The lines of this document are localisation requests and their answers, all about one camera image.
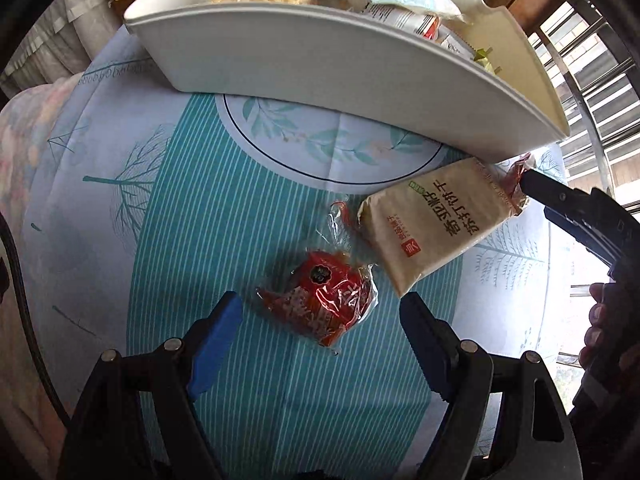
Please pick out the white lace furniture cover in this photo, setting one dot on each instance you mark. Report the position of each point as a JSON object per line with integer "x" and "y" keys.
{"x": 60, "y": 25}

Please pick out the person's right hand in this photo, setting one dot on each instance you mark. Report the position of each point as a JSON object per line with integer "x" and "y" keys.
{"x": 597, "y": 320}

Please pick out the small green candy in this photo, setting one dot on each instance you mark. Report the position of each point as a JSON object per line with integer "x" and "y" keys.
{"x": 482, "y": 56}

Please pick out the brown candy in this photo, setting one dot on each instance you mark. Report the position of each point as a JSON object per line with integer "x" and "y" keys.
{"x": 515, "y": 185}

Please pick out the white plastic bin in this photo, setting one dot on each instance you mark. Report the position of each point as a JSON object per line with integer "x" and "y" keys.
{"x": 300, "y": 60}

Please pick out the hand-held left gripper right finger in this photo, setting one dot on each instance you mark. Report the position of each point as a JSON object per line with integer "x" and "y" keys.
{"x": 425, "y": 355}

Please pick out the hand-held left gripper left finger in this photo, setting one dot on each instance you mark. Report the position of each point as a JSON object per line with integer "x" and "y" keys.
{"x": 215, "y": 345}

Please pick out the beige cracker packet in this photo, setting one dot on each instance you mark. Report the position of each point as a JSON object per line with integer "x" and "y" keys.
{"x": 440, "y": 225}

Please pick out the silver white red packet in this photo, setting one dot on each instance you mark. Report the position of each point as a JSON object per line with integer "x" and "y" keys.
{"x": 405, "y": 20}

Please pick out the red snack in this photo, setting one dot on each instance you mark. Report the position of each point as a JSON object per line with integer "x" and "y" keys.
{"x": 320, "y": 300}

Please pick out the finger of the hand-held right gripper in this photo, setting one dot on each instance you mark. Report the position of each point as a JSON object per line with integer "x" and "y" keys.
{"x": 550, "y": 192}
{"x": 570, "y": 222}

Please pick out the pink floral blanket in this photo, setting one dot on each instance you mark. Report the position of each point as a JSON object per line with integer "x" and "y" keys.
{"x": 20, "y": 160}

